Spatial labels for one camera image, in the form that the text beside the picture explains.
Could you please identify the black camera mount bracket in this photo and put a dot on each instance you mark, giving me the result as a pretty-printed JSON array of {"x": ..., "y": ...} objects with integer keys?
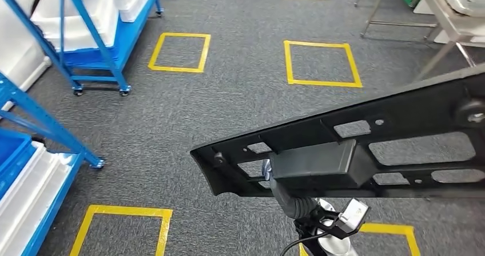
[{"x": 314, "y": 220}]

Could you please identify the blue plastic bin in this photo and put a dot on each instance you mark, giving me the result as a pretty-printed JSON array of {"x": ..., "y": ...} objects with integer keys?
[
  {"x": 13, "y": 152},
  {"x": 91, "y": 57}
]

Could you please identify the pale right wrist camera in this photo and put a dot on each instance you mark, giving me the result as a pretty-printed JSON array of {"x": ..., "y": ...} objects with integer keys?
[{"x": 354, "y": 212}]

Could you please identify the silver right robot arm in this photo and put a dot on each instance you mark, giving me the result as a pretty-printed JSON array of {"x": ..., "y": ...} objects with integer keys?
[{"x": 293, "y": 205}]

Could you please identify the stainless steel table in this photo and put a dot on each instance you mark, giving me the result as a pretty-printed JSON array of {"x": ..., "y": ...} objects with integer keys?
[{"x": 454, "y": 23}]

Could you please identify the black plastic panel part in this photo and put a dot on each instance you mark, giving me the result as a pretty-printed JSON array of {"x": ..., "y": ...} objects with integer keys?
[{"x": 303, "y": 133}]

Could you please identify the yellow floor tape square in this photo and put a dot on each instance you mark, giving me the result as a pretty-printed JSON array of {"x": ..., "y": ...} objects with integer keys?
[
  {"x": 390, "y": 228},
  {"x": 322, "y": 83}
]

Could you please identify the blue metal shelf rack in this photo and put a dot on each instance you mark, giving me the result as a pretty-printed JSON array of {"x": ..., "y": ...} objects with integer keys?
[
  {"x": 45, "y": 122},
  {"x": 96, "y": 38}
]

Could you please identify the white plastic bin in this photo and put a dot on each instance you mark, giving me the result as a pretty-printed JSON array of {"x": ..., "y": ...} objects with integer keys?
[
  {"x": 22, "y": 201},
  {"x": 132, "y": 4},
  {"x": 49, "y": 186},
  {"x": 75, "y": 19}
]

